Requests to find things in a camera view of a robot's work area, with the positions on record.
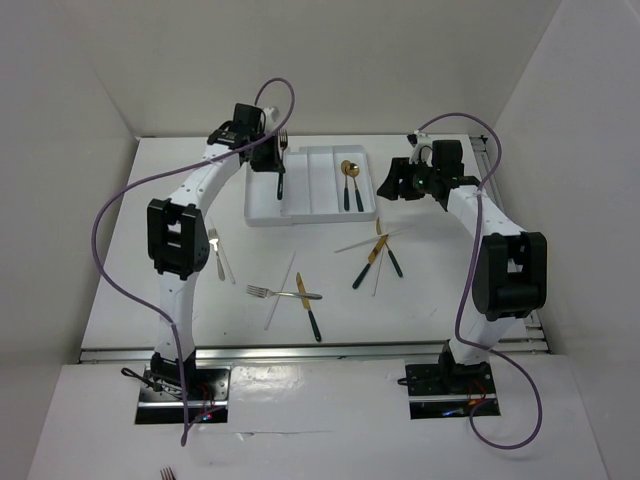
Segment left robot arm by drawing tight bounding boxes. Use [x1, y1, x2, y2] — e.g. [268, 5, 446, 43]
[147, 103, 284, 399]

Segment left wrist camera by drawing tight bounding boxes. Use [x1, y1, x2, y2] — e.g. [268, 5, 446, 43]
[262, 107, 280, 132]

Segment aluminium rail frame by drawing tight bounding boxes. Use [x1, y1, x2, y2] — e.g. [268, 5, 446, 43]
[78, 133, 550, 365]

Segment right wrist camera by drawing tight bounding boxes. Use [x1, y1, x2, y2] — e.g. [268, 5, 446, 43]
[407, 130, 433, 164]

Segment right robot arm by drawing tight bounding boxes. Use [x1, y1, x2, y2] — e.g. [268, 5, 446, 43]
[377, 133, 547, 392]

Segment white cutlery tray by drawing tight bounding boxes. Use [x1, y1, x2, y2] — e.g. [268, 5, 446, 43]
[244, 145, 377, 227]

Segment gold knife green handle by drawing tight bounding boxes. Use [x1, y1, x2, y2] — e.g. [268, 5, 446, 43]
[352, 235, 388, 289]
[296, 272, 322, 343]

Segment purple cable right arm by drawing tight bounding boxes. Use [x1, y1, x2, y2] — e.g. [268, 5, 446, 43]
[414, 112, 545, 451]

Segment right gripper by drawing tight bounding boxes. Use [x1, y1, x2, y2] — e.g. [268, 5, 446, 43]
[376, 157, 440, 201]

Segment silver fork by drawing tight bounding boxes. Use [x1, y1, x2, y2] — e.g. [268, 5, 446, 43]
[208, 227, 226, 281]
[246, 285, 323, 301]

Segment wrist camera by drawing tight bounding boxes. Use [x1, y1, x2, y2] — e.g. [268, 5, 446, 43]
[407, 130, 433, 164]
[262, 107, 280, 132]

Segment copper fork tines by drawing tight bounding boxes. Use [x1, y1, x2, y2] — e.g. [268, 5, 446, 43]
[160, 467, 176, 480]

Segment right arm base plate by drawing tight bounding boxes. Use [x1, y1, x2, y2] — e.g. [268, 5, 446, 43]
[397, 362, 500, 420]

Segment gold spoon green handle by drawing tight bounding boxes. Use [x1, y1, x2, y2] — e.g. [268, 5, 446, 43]
[341, 160, 351, 212]
[347, 162, 364, 212]

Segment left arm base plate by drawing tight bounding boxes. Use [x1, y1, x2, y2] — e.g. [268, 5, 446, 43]
[128, 367, 231, 425]

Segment gold fork green handle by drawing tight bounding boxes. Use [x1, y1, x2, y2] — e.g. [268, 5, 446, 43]
[277, 129, 289, 201]
[376, 217, 404, 278]

